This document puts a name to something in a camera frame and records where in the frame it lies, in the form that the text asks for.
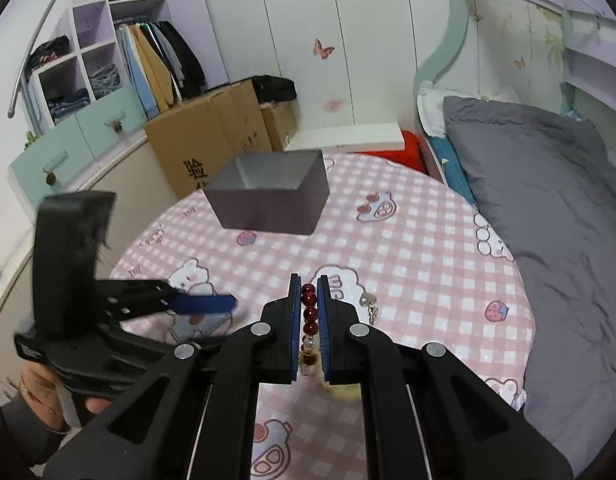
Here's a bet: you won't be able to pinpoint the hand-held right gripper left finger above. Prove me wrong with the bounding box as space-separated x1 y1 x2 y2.
42 274 301 480

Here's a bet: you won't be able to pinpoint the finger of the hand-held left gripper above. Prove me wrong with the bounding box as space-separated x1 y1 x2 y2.
118 327 229 366
95 279 239 317

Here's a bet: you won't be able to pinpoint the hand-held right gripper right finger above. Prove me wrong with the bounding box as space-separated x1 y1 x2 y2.
318 275 574 480

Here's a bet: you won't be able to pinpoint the red and cream bead bracelet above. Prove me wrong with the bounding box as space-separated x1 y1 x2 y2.
299 284 363 403

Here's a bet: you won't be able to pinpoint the grey rectangular box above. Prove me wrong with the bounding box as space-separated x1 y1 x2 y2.
204 150 331 236

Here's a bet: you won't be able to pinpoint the person's left forearm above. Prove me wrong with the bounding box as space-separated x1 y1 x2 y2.
0 395 68 468

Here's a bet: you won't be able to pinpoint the person's left hand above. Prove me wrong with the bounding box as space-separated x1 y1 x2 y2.
20 360 113 431

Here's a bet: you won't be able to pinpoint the folded blue jeans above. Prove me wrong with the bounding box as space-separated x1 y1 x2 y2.
46 89 90 122

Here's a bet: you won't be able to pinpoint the large cardboard box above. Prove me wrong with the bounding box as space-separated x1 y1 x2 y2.
144 79 273 201

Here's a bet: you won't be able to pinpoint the folded grey clothes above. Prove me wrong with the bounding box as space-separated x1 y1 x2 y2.
88 62 121 101

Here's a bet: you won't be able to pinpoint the small cardboard box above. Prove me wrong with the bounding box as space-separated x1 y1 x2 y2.
260 101 299 152

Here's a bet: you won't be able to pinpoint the white board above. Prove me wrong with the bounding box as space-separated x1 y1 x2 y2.
284 122 406 153

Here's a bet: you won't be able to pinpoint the pile of black clothes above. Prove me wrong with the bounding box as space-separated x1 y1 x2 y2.
25 36 71 73

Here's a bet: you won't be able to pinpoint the row of hanging clothes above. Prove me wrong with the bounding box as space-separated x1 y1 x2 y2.
115 19 207 118

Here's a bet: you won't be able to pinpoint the teal bed sheet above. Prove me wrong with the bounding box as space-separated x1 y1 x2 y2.
430 137 476 206

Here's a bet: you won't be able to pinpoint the black bag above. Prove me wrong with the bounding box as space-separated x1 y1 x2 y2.
203 75 297 106

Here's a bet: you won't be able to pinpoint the grey metal handrail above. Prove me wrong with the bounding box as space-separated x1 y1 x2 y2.
8 0 83 133

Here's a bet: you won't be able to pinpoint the purple and teal stair cabinet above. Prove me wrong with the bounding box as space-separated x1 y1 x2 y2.
8 0 229 196

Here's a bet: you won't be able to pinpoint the grey blanket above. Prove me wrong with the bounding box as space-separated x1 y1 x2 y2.
442 95 616 476

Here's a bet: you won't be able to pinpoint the white pillow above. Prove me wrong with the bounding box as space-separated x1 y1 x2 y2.
417 80 519 138

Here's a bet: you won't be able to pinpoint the white wardrobe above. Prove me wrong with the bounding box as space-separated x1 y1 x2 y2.
195 0 456 128

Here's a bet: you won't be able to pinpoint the silver chain necklace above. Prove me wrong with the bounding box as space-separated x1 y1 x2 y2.
359 291 379 328

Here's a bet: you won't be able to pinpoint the teal bunk bed frame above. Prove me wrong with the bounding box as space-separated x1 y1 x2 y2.
413 0 616 196

